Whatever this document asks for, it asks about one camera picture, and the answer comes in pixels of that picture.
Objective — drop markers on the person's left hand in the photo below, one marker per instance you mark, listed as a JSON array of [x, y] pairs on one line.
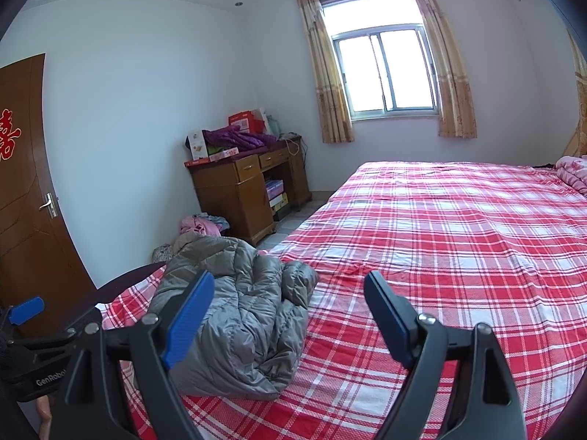
[[45, 417]]

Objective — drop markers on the bed with red plaid sheet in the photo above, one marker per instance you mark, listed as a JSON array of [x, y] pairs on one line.
[[435, 247]]

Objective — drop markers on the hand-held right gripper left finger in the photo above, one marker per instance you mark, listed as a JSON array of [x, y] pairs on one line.
[[190, 321]]

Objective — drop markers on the pink folded quilt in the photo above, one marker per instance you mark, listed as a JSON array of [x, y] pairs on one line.
[[573, 174]]

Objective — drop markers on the red paper door decoration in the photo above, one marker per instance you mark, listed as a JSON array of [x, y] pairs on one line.
[[8, 135]]

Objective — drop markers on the pile of pink clothes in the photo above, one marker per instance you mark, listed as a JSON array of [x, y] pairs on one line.
[[202, 229]]

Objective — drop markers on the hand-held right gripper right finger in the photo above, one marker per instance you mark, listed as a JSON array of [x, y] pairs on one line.
[[387, 321]]

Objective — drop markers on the purple cloth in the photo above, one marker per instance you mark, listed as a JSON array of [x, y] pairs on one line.
[[238, 138]]

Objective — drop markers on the dark bed footboard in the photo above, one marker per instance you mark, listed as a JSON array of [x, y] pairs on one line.
[[128, 280]]

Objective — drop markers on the stack of boxes under desk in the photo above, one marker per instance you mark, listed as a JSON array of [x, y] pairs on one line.
[[276, 197]]

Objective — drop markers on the yellow patterned curtain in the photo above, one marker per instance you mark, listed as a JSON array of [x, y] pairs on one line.
[[578, 101], [323, 78], [451, 68]]

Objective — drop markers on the pale green jug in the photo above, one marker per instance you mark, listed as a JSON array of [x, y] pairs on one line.
[[273, 127]]

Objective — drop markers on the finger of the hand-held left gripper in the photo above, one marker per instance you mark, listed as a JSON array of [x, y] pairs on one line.
[[27, 310]]

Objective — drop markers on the brown wooden desk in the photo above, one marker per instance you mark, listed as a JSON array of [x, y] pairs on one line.
[[229, 197]]

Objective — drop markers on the white carton with red print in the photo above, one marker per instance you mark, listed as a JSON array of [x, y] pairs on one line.
[[197, 145]]

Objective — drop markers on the red gift box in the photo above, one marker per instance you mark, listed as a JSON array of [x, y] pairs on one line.
[[245, 121]]

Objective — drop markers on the flat red box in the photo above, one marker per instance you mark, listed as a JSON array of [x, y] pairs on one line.
[[215, 156]]

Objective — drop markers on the grey puffer jacket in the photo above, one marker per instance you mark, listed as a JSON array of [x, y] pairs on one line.
[[247, 321]]

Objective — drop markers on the brown wooden door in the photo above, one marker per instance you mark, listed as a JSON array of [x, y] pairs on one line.
[[41, 261]]

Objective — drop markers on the sliding window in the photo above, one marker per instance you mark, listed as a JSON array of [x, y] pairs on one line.
[[385, 68]]

